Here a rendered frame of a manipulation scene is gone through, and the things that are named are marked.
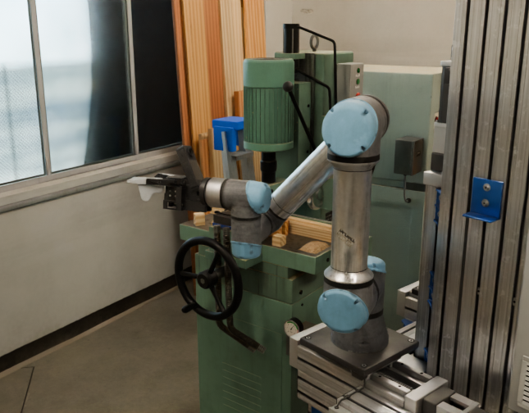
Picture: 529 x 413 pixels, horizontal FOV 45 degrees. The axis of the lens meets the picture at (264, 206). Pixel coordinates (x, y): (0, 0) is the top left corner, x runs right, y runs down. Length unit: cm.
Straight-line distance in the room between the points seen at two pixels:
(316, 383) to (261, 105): 93
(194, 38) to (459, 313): 255
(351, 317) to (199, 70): 254
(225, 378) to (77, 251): 130
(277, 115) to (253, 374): 94
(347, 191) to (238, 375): 121
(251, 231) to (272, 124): 70
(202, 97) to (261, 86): 168
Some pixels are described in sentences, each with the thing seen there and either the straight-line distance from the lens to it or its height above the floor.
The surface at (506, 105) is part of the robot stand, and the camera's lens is 150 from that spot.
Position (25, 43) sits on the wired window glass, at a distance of 325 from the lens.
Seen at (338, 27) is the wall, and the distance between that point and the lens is 473.
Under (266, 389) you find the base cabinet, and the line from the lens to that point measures 239.
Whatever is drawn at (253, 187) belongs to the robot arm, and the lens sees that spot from 151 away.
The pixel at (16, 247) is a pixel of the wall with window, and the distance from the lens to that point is 323.
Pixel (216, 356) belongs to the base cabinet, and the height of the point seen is 41.
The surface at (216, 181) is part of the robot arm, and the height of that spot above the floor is 125.
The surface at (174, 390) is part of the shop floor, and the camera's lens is 307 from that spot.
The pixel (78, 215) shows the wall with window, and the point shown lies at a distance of 342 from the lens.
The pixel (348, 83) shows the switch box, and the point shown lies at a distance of 237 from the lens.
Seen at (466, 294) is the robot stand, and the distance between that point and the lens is 164.
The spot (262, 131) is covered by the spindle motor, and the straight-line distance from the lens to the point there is 217.
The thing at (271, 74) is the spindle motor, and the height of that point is 146.
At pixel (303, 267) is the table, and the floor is 86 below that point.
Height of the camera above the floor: 162
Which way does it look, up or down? 16 degrees down
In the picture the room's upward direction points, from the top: straight up
